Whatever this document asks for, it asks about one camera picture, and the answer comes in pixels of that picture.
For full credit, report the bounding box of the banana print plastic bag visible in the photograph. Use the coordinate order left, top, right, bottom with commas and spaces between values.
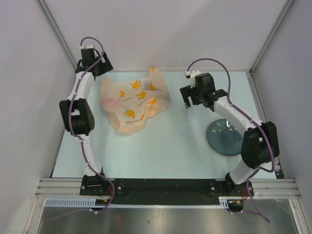
99, 67, 171, 135

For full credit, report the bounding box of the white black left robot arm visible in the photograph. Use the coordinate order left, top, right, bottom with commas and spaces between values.
59, 43, 113, 195

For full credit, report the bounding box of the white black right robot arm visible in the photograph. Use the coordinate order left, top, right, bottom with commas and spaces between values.
180, 70, 280, 195

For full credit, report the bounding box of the teal floral ceramic plate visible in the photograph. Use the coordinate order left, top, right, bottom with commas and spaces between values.
206, 118, 243, 156

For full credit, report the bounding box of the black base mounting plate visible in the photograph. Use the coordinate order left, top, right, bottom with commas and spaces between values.
79, 175, 254, 206

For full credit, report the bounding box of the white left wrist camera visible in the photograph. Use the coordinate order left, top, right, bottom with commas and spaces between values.
80, 43, 94, 49

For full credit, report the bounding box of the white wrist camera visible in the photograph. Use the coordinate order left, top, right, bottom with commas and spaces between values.
80, 43, 94, 49
185, 70, 201, 89

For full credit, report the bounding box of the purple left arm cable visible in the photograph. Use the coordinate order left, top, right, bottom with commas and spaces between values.
48, 37, 115, 221

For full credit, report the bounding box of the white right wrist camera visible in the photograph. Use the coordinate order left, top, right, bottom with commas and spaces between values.
185, 70, 201, 89

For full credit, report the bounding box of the aluminium left corner post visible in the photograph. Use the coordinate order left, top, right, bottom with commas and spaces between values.
35, 0, 77, 70

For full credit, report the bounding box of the aluminium corner post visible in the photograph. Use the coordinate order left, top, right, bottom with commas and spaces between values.
250, 0, 295, 74
35, 0, 77, 70

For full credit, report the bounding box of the aluminium front frame rail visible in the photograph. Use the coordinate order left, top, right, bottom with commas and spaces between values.
36, 178, 301, 199

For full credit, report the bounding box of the aluminium right corner post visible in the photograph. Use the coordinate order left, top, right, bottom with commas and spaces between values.
250, 0, 295, 74

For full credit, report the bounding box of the white slotted cable duct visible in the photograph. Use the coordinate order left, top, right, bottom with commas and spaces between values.
45, 197, 229, 209

